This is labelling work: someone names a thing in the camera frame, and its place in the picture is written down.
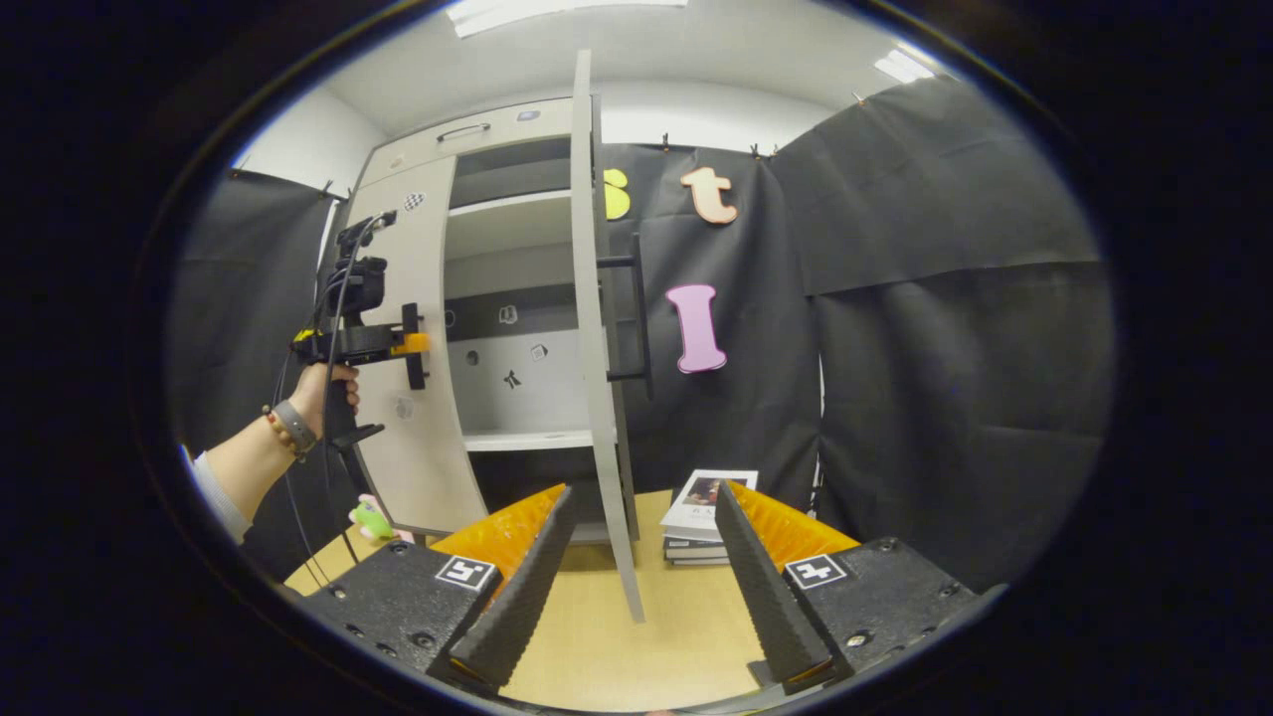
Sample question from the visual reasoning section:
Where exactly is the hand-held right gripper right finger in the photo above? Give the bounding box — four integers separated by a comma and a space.
714, 481, 996, 695

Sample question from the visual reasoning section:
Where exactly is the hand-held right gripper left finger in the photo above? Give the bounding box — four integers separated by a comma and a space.
298, 484, 576, 694

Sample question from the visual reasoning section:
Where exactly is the beige cabinet door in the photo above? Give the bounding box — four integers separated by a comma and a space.
348, 154, 490, 538
570, 50, 654, 625

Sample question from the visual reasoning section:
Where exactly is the beige double-door shoe cabinet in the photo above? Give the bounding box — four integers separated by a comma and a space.
338, 50, 654, 625

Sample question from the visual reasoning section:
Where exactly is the white cabinet shelf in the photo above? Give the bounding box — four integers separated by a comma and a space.
462, 430, 596, 453
445, 189, 575, 262

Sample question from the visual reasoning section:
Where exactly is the dark book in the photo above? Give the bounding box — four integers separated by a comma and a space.
664, 535, 732, 566

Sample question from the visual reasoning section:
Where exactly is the grey wristband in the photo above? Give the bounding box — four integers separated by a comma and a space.
262, 398, 319, 461

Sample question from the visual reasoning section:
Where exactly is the white picture-cover book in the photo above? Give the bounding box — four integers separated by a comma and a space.
661, 469, 759, 543

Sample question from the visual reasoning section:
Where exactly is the pink green toy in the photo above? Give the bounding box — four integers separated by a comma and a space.
348, 494, 414, 545

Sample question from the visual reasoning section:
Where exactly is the black backdrop cloth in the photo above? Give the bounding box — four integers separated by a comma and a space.
164, 75, 1115, 593

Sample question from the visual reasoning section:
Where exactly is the small ceiling light panel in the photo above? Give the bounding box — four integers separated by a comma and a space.
875, 45, 938, 84

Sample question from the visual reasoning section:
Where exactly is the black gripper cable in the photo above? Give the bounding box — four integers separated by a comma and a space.
273, 214, 364, 588

